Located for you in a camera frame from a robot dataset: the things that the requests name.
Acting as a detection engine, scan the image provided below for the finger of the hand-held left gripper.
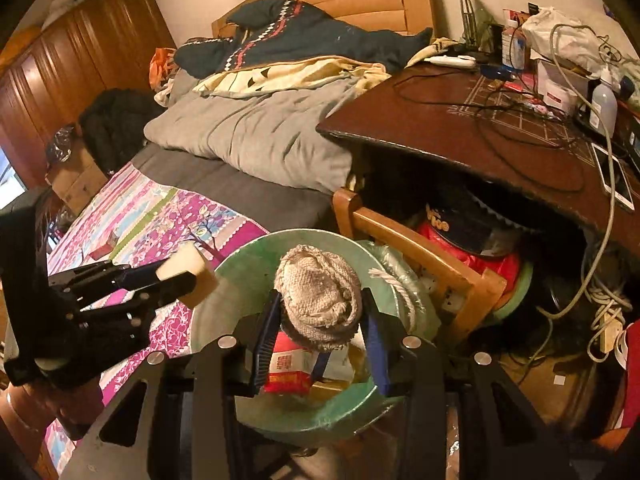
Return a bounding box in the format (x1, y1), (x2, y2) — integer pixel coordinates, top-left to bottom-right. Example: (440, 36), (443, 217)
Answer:
(48, 260), (166, 293)
(67, 272), (198, 328)

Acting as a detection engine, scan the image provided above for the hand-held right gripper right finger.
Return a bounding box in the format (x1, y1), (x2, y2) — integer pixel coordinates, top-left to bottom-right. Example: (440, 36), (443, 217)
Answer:
(360, 287), (571, 480)

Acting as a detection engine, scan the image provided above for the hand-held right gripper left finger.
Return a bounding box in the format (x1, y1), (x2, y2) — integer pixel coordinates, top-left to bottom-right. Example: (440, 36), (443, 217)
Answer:
(60, 290), (283, 480)

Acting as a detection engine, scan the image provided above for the cream foam block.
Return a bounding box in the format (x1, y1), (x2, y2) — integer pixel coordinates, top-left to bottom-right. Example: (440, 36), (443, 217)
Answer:
(155, 242), (219, 308)

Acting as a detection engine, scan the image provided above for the beige knitted cloth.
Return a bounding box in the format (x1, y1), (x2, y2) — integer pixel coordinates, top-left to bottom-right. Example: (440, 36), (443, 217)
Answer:
(274, 245), (363, 353)

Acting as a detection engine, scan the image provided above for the green plastic basin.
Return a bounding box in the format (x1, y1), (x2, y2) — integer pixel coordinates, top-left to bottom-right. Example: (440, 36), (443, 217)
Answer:
(190, 229), (441, 448)

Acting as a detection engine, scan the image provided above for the red white packet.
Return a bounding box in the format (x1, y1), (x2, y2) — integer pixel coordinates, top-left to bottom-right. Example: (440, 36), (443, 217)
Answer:
(263, 332), (321, 395)

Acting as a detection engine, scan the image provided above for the brown cardboard box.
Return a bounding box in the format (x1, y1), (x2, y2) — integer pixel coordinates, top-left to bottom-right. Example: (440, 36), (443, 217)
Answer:
(45, 145), (108, 216)

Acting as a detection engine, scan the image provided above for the shiny crumpled plastic bag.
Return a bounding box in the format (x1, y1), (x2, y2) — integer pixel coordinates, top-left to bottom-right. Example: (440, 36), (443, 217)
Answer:
(46, 126), (81, 162)

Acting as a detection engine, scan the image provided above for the dark grey mattress sheet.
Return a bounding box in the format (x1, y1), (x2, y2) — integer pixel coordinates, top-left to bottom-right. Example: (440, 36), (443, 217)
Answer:
(129, 145), (335, 233)

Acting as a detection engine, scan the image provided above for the wooden chair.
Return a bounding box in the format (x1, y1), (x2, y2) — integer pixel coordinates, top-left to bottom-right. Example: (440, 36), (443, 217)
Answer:
(332, 187), (508, 346)

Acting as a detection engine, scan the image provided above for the red bag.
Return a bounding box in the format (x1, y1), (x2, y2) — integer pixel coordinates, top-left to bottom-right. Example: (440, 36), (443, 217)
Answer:
(417, 220), (523, 306)

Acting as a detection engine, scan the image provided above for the black clothing pile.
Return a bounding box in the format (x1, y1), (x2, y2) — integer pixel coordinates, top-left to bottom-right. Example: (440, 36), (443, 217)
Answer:
(79, 89), (166, 173)

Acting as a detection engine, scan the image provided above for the black embroidered cap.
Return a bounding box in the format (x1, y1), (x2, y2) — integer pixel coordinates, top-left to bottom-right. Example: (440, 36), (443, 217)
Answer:
(425, 180), (546, 261)

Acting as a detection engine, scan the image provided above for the brown wooden wardrobe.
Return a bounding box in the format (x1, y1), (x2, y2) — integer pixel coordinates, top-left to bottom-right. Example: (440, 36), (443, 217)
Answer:
(0, 0), (176, 191)

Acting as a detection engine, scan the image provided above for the light grey quilt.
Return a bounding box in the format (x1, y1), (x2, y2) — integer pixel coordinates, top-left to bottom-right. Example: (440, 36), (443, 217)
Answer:
(144, 72), (361, 195)

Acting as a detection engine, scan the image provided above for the white cloth pile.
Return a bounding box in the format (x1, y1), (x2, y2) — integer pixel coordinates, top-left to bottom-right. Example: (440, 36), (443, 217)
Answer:
(154, 77), (176, 107)

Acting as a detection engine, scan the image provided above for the large orange bundle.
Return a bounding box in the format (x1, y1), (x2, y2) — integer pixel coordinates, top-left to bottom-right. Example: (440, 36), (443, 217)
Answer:
(0, 27), (41, 61)

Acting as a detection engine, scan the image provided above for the orange bag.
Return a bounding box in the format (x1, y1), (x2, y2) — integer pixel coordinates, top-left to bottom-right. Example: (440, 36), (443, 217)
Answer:
(149, 47), (178, 92)

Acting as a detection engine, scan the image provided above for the dark brown table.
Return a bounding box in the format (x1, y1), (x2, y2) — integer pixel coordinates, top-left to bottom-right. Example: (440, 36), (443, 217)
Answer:
(316, 62), (640, 241)

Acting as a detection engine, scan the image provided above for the cream printed blanket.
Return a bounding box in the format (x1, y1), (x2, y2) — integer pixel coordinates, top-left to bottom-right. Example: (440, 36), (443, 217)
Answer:
(192, 57), (391, 100)

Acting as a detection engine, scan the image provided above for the dark blue patterned jacket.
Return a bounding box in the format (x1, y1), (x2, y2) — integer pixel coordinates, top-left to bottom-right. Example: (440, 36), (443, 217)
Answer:
(174, 0), (433, 81)

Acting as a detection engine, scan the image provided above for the white smartphone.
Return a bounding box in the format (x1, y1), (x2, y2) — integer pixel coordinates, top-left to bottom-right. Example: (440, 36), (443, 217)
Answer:
(590, 142), (635, 209)

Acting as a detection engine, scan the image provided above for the white remote control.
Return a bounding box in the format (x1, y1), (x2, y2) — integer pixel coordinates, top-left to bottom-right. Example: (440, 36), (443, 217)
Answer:
(430, 54), (478, 67)

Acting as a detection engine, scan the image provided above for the blue pen case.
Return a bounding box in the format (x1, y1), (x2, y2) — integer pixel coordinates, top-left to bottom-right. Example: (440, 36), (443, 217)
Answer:
(477, 62), (521, 81)

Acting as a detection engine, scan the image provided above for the white box red label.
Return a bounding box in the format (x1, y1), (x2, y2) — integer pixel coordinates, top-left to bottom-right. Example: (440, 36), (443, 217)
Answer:
(535, 57), (591, 116)

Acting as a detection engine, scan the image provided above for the translucent plastic bottle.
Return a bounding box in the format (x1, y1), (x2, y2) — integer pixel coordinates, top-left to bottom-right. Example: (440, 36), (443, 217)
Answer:
(589, 80), (618, 133)

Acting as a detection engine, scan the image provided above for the white plastic bag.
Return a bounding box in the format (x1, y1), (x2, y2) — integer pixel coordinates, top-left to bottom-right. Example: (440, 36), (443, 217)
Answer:
(520, 7), (631, 78)

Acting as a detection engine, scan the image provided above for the white rope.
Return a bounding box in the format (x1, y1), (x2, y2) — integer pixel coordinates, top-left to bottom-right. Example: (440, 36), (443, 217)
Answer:
(367, 267), (418, 311)

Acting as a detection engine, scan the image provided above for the black cable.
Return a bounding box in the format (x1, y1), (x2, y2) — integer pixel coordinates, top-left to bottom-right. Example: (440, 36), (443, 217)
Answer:
(392, 67), (591, 193)

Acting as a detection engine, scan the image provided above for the white cable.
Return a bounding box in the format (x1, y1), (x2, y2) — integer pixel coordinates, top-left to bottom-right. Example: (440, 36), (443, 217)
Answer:
(537, 22), (626, 361)

